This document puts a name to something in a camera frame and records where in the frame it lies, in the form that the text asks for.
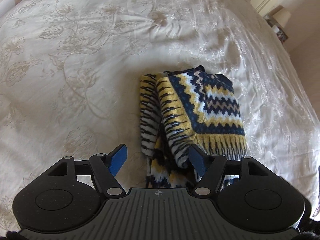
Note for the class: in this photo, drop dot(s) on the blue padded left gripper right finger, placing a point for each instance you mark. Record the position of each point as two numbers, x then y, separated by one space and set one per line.
210 168

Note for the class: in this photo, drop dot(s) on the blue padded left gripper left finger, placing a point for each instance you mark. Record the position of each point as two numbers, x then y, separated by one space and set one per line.
104 168

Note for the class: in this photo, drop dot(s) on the cream table lamp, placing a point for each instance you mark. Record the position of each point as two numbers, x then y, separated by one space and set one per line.
282 17

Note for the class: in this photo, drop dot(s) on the navy yellow patterned knit sweater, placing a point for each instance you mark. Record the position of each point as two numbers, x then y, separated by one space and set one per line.
184 108

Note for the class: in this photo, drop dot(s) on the cream floral bedspread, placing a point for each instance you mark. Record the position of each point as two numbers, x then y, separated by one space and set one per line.
70 72

